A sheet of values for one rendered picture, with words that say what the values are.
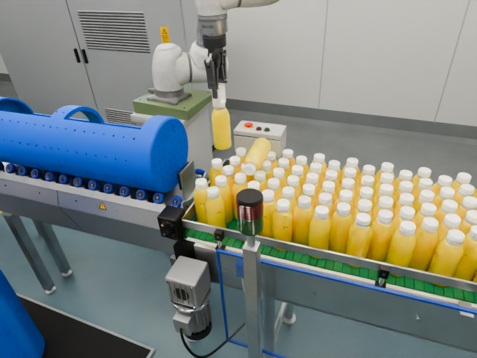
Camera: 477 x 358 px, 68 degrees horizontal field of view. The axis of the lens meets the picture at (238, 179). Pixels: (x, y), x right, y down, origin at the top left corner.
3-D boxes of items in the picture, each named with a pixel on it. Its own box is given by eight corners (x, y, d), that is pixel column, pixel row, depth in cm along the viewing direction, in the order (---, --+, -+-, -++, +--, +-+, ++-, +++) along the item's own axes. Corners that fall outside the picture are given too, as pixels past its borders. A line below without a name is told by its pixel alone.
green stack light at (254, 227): (243, 217, 91) (242, 202, 88) (266, 221, 89) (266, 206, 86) (233, 233, 86) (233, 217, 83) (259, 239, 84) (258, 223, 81)
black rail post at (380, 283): (374, 282, 104) (379, 263, 99) (385, 284, 103) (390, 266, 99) (374, 288, 102) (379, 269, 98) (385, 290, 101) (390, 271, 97)
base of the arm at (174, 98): (158, 89, 203) (157, 79, 200) (192, 95, 196) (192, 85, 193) (139, 99, 189) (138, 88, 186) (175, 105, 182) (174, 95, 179)
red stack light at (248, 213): (242, 201, 88) (241, 188, 86) (266, 206, 86) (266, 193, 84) (233, 217, 83) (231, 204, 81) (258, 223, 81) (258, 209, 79)
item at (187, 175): (192, 185, 144) (187, 159, 137) (196, 186, 144) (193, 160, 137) (180, 199, 137) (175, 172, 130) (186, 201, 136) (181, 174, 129)
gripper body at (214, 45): (208, 30, 116) (211, 59, 121) (197, 36, 109) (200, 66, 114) (229, 30, 113) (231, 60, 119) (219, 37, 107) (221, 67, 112)
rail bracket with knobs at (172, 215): (173, 223, 130) (169, 201, 124) (191, 226, 128) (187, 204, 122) (160, 241, 122) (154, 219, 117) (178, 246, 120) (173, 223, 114)
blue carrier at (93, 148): (35, 143, 178) (15, 88, 163) (192, 170, 151) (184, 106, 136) (-16, 171, 156) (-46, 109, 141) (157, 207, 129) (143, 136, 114)
